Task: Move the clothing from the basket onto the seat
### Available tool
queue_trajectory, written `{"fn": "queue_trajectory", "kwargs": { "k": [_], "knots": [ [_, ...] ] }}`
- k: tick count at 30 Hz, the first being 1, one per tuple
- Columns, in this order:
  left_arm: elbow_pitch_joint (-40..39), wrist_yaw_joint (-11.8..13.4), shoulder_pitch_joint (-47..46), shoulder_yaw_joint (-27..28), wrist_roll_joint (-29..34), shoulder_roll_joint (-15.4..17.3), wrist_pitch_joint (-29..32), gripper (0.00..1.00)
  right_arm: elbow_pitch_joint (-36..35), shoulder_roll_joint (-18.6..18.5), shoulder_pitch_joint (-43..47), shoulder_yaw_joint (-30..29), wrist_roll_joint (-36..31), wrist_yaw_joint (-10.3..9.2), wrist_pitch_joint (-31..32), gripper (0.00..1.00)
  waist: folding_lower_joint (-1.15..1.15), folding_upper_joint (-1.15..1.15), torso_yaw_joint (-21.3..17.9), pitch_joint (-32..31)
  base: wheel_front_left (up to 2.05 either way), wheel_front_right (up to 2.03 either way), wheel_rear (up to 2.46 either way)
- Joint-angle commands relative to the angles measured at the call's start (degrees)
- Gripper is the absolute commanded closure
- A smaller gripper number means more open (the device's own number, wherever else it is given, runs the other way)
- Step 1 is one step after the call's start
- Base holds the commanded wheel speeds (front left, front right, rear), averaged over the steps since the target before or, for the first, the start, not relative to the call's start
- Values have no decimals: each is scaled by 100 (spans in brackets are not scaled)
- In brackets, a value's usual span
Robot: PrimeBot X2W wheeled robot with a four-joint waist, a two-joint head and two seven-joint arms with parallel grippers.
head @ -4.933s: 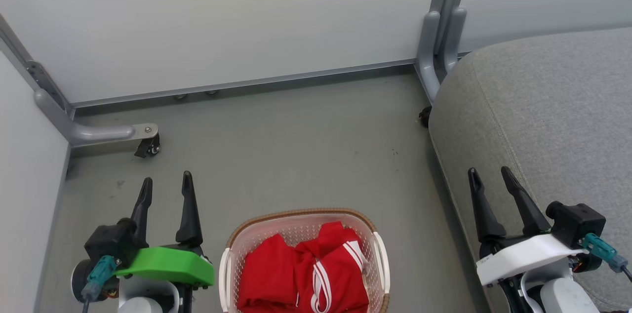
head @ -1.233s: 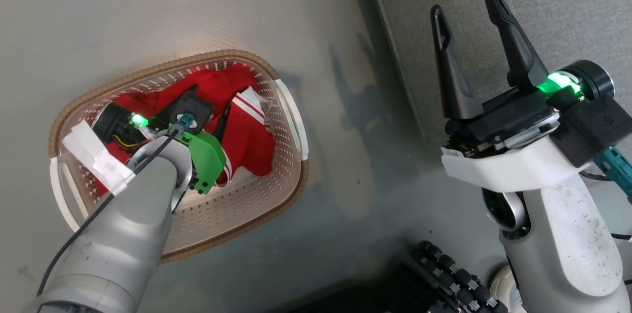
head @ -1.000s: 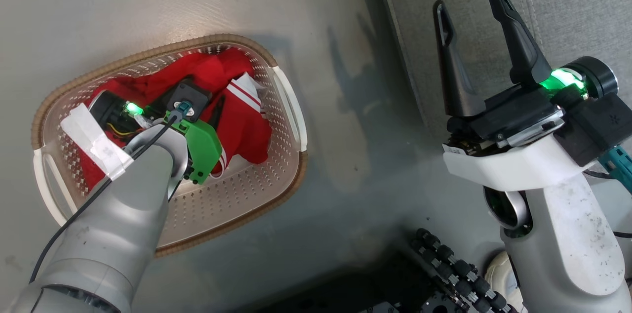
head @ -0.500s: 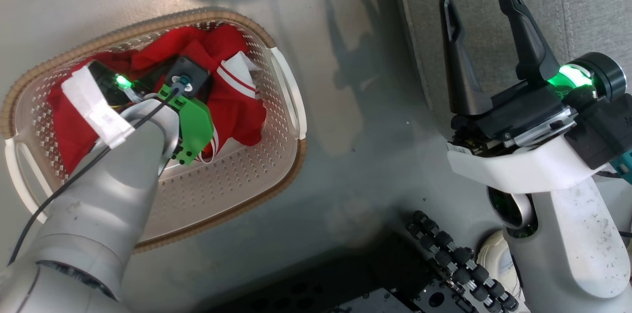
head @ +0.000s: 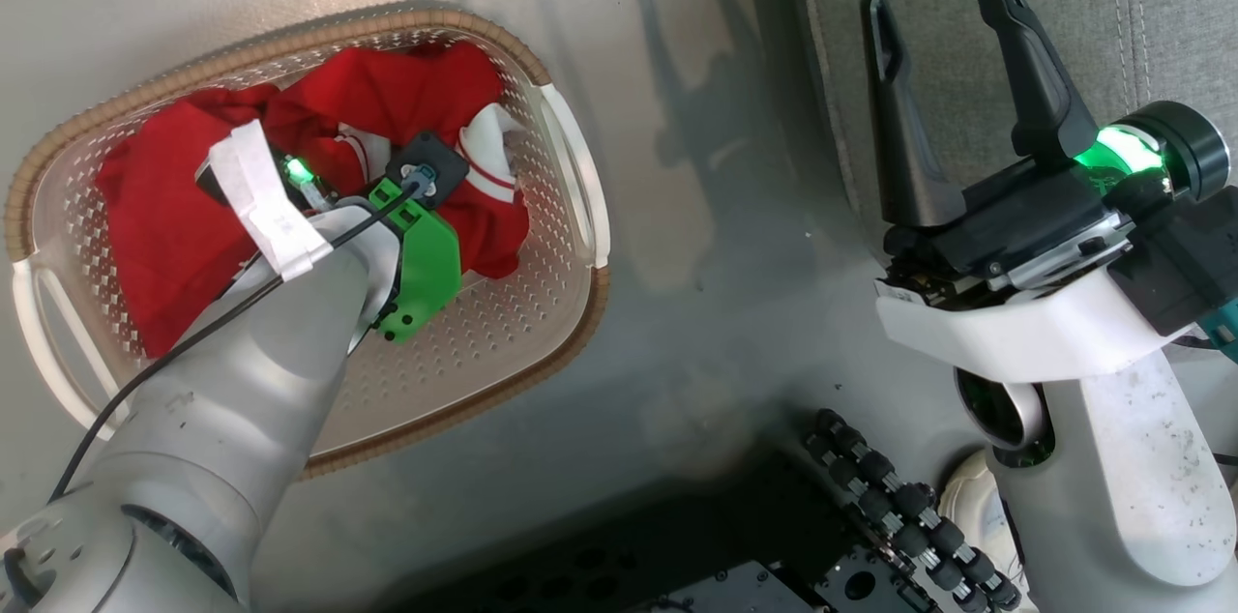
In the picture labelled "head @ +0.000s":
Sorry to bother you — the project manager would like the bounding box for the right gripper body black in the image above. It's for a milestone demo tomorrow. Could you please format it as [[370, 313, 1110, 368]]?
[[882, 125, 1166, 309]]

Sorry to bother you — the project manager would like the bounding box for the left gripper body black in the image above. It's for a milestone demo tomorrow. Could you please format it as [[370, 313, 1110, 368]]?
[[274, 149, 338, 218]]

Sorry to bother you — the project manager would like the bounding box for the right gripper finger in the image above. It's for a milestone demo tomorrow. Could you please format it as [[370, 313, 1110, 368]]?
[[967, 0, 1102, 171], [859, 0, 968, 229]]

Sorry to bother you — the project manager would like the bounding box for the red clothing with white trim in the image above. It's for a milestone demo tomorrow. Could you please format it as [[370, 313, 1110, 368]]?
[[95, 41, 531, 359]]

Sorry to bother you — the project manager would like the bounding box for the white perforated basket woven rim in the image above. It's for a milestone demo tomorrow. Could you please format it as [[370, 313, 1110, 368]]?
[[3, 2, 612, 481]]

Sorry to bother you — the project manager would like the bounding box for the grey fabric sofa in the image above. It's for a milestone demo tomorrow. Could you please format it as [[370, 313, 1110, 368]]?
[[745, 0, 1238, 256]]

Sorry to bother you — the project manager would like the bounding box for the white strap with label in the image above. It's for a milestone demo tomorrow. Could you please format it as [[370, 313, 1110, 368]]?
[[208, 120, 335, 282]]

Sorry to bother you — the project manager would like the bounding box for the thin black cable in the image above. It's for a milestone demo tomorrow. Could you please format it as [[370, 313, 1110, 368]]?
[[46, 180, 427, 504]]

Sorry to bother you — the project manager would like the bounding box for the black ribbed cable chain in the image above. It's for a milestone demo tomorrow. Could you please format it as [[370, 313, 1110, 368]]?
[[805, 408, 1024, 613]]

